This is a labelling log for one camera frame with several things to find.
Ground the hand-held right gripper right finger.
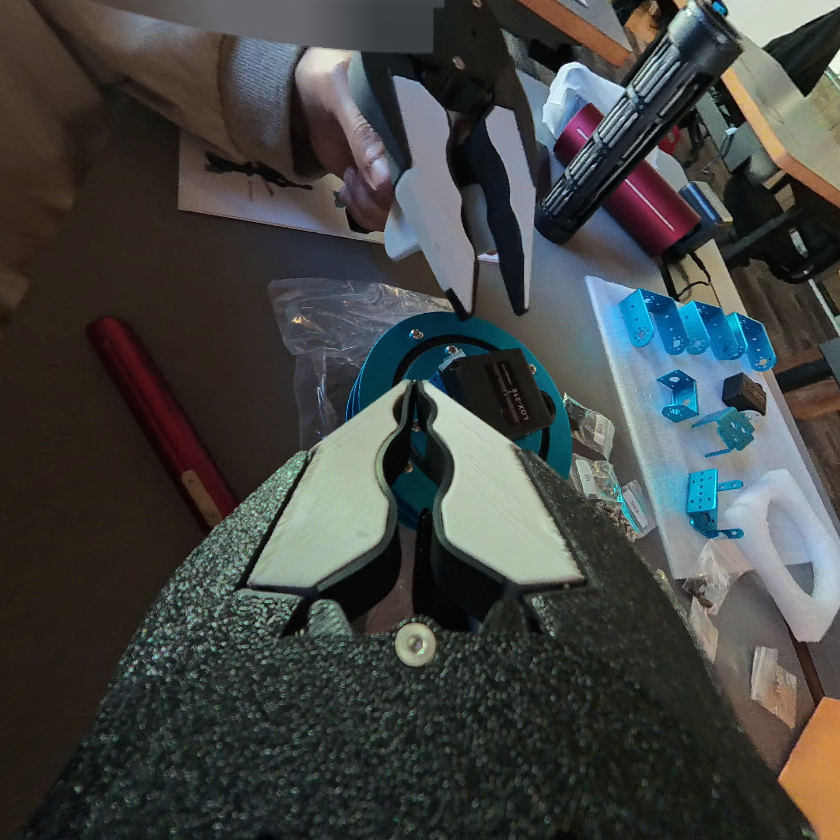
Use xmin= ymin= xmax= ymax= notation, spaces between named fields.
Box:
xmin=417 ymin=378 xmax=587 ymax=595

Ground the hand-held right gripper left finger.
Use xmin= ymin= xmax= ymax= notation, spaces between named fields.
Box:
xmin=247 ymin=379 xmax=420 ymax=598

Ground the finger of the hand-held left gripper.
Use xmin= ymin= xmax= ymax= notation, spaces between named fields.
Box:
xmin=382 ymin=77 xmax=490 ymax=319
xmin=484 ymin=71 xmax=539 ymax=319

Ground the black servo motor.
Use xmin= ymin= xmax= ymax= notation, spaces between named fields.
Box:
xmin=430 ymin=348 xmax=557 ymax=438

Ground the blue round turntable base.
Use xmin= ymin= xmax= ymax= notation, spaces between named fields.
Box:
xmin=344 ymin=311 xmax=573 ymax=534

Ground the red electric screwdriver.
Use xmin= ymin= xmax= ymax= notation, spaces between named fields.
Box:
xmin=87 ymin=317 xmax=240 ymax=534

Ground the person's left forearm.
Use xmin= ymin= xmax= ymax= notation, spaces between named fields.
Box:
xmin=33 ymin=0 xmax=316 ymax=181

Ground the grey desk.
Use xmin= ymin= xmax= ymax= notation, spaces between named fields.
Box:
xmin=0 ymin=66 xmax=828 ymax=840

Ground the person's left hand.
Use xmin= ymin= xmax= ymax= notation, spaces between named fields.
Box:
xmin=292 ymin=49 xmax=403 ymax=232

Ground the group of small screw bags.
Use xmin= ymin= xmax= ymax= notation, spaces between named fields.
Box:
xmin=561 ymin=394 xmax=800 ymax=731

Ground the white plastic bag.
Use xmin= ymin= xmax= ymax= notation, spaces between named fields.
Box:
xmin=541 ymin=61 xmax=627 ymax=135

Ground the black ribbed cylinder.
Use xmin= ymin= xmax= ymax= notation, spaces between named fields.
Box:
xmin=534 ymin=0 xmax=747 ymax=245

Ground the red metal cylinder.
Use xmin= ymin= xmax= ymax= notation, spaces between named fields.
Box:
xmin=553 ymin=101 xmax=703 ymax=259

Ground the white foam sheet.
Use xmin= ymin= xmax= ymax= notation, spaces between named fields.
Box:
xmin=584 ymin=274 xmax=840 ymax=581

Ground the large clear plastic bag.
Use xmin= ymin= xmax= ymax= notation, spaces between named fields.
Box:
xmin=267 ymin=277 xmax=462 ymax=454

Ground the group of blue metal brackets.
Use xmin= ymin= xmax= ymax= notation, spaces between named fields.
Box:
xmin=619 ymin=287 xmax=780 ymax=541

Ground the white instruction manual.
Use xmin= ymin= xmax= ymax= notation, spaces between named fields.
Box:
xmin=177 ymin=134 xmax=503 ymax=265

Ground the white foam block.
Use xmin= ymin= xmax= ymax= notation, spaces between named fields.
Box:
xmin=724 ymin=468 xmax=840 ymax=644

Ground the wooden background table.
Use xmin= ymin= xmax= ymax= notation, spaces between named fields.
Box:
xmin=718 ymin=26 xmax=840 ymax=211

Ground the black office chair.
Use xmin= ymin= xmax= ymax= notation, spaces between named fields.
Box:
xmin=722 ymin=125 xmax=840 ymax=284

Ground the small black servo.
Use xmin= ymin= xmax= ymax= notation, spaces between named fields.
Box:
xmin=722 ymin=372 xmax=769 ymax=416

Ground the orange cardboard box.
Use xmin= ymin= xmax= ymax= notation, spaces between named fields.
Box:
xmin=776 ymin=696 xmax=840 ymax=840

